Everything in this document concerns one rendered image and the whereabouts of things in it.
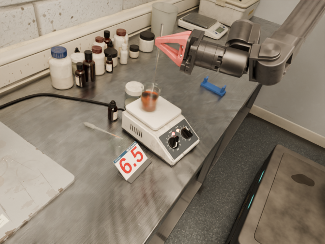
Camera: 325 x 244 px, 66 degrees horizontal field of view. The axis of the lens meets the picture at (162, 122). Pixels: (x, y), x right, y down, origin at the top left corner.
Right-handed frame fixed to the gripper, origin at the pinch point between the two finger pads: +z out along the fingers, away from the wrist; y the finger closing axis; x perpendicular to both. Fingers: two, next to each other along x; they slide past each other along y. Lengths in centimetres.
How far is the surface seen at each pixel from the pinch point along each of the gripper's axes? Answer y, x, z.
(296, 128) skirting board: -127, 99, -93
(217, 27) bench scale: -95, 26, -9
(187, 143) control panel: 2.4, 25.3, -12.9
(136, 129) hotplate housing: 4.6, 24.5, 1.7
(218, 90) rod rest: -33.1, 28.0, -18.2
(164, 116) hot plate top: 0.7, 20.1, -4.8
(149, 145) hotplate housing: 6.7, 26.4, -3.3
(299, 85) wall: -133, 65, -78
